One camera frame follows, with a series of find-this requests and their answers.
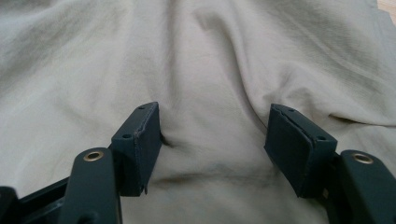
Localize beige pants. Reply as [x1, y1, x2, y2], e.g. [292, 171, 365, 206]
[0, 0, 396, 224]

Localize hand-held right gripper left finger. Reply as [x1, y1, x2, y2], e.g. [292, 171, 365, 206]
[109, 101, 163, 198]

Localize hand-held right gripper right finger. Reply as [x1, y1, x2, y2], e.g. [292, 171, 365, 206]
[263, 103, 339, 200]

